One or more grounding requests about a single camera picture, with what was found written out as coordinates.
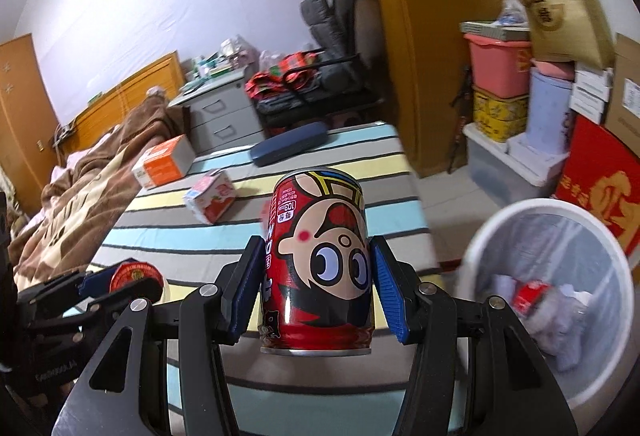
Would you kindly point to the pink plastic storage bin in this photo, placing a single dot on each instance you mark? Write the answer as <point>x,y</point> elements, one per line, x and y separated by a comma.
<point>495,65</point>

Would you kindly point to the grey nightstand with drawers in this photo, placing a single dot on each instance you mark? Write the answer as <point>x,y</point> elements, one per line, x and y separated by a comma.
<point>220,115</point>

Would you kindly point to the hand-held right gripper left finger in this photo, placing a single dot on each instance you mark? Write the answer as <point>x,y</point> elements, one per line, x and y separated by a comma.
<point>247,288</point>

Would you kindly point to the small pink white milk carton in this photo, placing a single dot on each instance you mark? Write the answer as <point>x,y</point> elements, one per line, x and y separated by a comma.
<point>210,196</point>

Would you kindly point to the black padded chair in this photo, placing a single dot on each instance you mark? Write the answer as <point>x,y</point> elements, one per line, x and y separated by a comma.
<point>320,10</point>

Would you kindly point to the dark blue flat case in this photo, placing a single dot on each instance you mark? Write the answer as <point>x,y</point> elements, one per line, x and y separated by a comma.
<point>285,143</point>

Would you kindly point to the clear water bottle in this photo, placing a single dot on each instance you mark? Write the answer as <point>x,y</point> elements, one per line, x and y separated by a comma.
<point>512,11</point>

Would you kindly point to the light blue round bin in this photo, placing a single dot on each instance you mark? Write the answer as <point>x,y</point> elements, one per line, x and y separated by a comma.
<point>547,115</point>

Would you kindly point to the wooden headboard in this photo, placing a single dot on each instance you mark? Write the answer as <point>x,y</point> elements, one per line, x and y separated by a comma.
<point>125,95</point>

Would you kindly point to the white mesh trash bin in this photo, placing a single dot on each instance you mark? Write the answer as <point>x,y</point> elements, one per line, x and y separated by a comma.
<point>600,266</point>

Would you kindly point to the wooden wardrobe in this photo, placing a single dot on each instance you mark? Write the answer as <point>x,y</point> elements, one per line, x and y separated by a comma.
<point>430,15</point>

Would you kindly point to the orange and white carton box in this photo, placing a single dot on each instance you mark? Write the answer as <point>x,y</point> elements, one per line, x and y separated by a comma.
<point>165,163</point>

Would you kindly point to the red cartoon drink can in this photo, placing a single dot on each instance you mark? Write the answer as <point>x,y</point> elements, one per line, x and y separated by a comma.
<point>320,256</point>

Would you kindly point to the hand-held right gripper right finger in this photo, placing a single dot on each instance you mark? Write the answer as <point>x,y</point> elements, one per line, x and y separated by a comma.
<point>387,288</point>

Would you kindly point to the brown paper bag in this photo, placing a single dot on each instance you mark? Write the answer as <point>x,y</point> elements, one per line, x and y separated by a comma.
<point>560,5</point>

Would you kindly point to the red striped bag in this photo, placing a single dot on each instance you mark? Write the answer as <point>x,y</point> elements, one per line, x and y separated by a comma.
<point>270,83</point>

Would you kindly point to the brown fleece blanket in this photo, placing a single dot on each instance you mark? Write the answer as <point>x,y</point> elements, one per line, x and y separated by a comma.
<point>90,176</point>

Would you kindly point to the striped bed sheet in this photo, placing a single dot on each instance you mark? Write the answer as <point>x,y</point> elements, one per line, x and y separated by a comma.
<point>165,241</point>

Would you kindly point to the stack of white boxes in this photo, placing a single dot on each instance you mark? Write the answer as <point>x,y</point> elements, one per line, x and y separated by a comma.
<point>592,93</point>

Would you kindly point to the brown cardboard box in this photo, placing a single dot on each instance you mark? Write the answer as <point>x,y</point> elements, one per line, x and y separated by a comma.
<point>625,80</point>

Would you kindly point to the yellow patterned box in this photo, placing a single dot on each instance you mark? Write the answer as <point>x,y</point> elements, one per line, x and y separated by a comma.
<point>500,113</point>

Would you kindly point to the white foam net sleeve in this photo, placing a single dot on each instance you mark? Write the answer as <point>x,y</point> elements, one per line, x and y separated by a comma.
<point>565,346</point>

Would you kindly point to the crushed white paper cup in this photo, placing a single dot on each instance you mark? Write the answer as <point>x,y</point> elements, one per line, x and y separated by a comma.
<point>505,288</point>

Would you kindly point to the red gift box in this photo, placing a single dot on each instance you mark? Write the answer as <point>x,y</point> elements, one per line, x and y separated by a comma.
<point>600,165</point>

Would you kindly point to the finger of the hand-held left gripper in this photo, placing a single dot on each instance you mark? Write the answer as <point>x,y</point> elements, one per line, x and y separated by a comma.
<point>75,283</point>
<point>95,308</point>

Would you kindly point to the pile of small medicine boxes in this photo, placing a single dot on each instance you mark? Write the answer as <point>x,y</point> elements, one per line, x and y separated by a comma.
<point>215,60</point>

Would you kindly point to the clear plastic bottle red label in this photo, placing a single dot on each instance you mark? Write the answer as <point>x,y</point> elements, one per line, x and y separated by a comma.
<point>535,298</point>

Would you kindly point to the striped flat box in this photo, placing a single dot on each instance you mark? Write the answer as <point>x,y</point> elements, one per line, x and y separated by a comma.
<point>492,30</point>

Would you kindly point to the translucent plastic storage box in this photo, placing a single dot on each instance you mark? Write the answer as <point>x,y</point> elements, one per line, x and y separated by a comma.
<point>495,165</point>

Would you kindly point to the red lid jelly cup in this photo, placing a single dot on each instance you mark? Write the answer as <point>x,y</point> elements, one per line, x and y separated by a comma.
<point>135,276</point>

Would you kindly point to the clear plastic bag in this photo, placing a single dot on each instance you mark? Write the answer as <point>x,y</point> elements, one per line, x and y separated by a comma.
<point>270,61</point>

